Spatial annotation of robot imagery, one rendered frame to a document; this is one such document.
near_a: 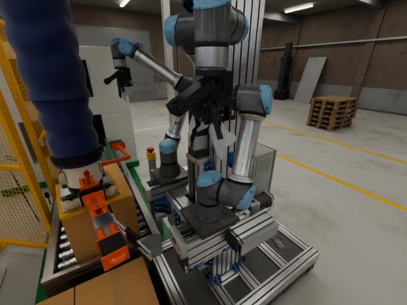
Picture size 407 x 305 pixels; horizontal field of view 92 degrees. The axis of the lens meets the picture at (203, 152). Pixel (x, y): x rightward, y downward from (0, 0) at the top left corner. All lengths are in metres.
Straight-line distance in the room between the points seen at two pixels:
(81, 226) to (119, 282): 0.40
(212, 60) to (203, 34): 0.05
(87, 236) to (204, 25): 1.34
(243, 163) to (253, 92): 0.29
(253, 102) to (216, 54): 0.42
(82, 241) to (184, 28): 1.32
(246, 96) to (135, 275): 1.22
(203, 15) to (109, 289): 1.41
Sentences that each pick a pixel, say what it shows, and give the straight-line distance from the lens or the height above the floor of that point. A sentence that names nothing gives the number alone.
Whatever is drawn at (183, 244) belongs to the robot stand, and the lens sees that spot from 0.97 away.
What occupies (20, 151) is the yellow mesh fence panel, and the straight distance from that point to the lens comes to 1.98.
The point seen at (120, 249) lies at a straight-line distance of 0.69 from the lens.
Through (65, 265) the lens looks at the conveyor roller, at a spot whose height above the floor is 0.54.
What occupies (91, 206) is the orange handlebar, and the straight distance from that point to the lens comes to 0.92.
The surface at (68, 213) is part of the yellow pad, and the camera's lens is 1.15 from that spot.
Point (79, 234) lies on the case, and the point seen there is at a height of 0.80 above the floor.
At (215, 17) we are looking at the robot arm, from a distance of 0.45.
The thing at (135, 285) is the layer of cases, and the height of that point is 0.54.
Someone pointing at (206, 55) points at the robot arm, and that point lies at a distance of 0.44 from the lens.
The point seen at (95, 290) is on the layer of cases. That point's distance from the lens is 1.51.
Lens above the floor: 1.73
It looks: 24 degrees down
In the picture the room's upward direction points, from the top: straight up
